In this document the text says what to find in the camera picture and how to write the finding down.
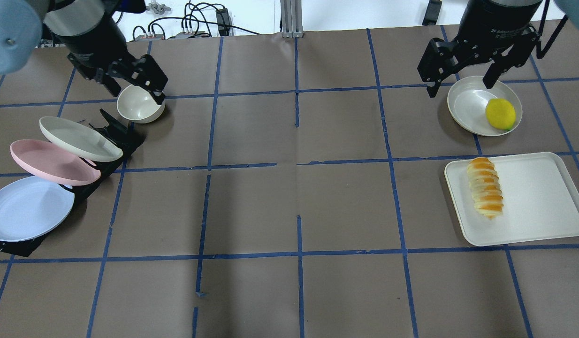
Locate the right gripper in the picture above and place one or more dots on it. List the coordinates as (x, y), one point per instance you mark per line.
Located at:
(493, 21)

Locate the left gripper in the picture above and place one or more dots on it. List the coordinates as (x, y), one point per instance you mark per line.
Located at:
(91, 41)

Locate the bread loaf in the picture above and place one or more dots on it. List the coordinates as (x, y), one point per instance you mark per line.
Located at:
(484, 185)

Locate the blue plate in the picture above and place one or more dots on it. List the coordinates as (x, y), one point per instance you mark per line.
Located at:
(32, 207)

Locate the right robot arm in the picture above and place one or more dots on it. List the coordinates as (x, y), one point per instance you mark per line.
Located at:
(570, 9)

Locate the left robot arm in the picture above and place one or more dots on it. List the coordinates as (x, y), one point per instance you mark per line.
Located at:
(22, 23)

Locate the cream plate with lemon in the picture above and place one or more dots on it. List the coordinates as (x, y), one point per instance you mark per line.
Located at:
(467, 102)

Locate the cream plate in rack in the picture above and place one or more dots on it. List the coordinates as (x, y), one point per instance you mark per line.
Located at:
(79, 140)

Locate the pink plate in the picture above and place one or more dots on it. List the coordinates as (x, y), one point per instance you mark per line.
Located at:
(50, 162)

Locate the cream bowl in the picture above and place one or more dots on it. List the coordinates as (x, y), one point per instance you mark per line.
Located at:
(137, 105)

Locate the yellow lemon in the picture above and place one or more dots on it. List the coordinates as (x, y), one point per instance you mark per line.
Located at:
(500, 114)

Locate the black dish rack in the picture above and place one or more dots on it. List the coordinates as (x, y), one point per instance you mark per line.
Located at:
(127, 140)

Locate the black power adapter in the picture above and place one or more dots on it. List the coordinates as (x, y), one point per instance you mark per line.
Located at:
(223, 22)

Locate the cream tray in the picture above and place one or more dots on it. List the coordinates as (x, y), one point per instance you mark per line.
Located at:
(540, 200)

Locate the aluminium frame post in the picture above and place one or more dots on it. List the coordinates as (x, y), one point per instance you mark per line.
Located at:
(291, 19)

